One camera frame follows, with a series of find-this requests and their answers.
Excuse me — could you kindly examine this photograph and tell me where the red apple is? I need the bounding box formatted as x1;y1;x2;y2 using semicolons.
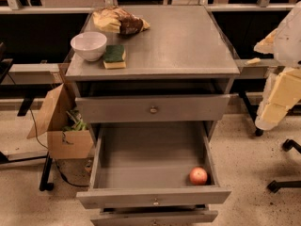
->
189;167;208;186

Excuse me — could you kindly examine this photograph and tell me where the grey drawer cabinet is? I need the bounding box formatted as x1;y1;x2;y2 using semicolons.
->
67;6;239;216

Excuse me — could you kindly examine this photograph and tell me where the black table leg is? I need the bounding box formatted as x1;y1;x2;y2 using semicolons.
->
239;91;263;137

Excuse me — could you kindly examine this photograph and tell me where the small yellow foam piece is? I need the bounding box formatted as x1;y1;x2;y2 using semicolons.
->
246;57;261;65

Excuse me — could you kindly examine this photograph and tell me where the black chair base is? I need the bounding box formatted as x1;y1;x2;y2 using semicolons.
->
266;138;301;194

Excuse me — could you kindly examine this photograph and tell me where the white ceramic bowl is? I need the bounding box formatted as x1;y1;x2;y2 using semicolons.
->
71;31;107;61

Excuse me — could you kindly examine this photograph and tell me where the grey bottom drawer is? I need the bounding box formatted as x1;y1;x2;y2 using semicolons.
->
90;209;218;226

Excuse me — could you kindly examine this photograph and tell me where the black floor cable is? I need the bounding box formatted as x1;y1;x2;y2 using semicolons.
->
6;73;90;188

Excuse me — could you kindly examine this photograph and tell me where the grey top drawer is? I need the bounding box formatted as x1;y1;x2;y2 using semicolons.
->
75;95;230;123

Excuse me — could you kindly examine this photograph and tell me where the green yellow sponge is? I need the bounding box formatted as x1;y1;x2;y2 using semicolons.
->
103;45;126;69

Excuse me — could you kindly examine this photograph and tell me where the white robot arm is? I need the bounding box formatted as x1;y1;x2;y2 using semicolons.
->
254;2;301;130

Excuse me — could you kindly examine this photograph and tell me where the crumpled chip bag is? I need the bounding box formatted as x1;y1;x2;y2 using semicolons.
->
92;7;151;35

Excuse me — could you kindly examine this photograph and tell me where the brown cardboard box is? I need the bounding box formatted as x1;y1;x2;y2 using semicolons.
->
27;85;93;159

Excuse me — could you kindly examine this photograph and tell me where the open grey middle drawer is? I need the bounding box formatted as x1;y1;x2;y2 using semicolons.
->
77;121;230;209

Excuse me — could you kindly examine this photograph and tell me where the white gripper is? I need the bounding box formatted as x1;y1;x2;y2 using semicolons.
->
253;28;301;132

